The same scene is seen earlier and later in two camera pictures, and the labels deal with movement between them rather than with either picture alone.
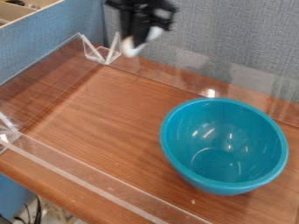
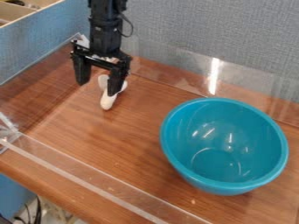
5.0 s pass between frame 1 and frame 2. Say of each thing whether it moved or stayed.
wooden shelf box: stayed
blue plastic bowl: stayed
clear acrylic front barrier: stayed
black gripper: moved
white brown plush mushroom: moved
